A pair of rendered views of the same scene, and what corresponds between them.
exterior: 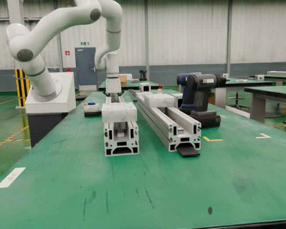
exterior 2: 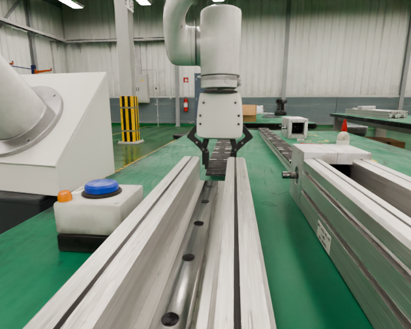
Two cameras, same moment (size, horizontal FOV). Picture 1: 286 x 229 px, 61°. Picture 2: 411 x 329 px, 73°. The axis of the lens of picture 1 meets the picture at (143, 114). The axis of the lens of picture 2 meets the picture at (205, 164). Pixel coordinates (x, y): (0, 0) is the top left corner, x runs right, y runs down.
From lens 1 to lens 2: 106 cm
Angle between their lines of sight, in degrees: 13
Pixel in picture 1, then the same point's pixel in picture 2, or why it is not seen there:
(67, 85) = (79, 108)
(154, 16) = (297, 32)
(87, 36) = not seen: hidden behind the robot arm
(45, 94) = (0, 134)
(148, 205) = not seen: outside the picture
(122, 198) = not seen: outside the picture
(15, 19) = (122, 34)
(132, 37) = (267, 61)
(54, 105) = (22, 170)
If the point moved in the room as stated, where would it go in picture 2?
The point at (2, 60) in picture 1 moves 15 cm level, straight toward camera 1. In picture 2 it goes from (115, 87) to (115, 87)
